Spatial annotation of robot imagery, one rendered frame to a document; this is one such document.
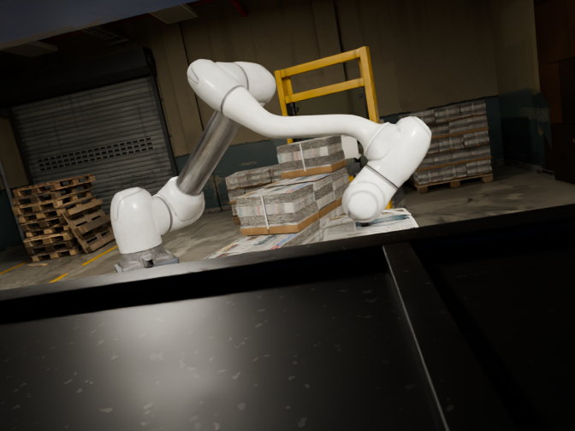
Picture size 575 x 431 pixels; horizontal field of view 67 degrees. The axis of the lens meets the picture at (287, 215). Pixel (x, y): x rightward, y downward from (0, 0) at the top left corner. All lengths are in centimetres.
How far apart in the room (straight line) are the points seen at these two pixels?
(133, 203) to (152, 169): 805
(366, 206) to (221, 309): 87
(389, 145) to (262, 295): 92
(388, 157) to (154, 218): 91
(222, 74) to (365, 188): 54
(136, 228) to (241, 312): 145
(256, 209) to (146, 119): 733
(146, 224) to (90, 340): 144
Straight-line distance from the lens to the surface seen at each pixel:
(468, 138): 742
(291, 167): 294
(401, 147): 107
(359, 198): 103
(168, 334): 16
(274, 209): 237
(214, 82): 128
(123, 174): 996
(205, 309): 18
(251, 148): 899
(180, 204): 168
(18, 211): 858
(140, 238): 161
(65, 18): 29
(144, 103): 964
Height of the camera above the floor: 137
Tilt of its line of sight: 11 degrees down
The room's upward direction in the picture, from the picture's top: 11 degrees counter-clockwise
